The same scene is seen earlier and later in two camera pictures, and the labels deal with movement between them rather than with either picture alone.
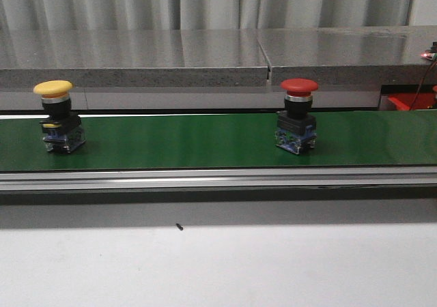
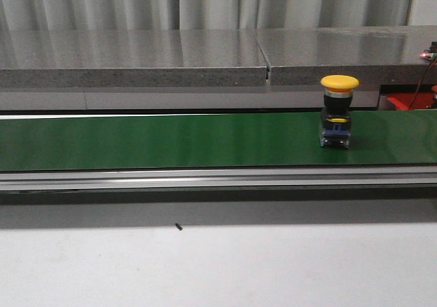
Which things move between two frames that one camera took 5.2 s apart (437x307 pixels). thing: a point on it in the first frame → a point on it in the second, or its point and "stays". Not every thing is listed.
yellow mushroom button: x=62 y=130 → x=336 y=116
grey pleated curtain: x=38 y=5 stays
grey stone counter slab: x=216 y=57 stays
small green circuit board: x=429 y=54 stays
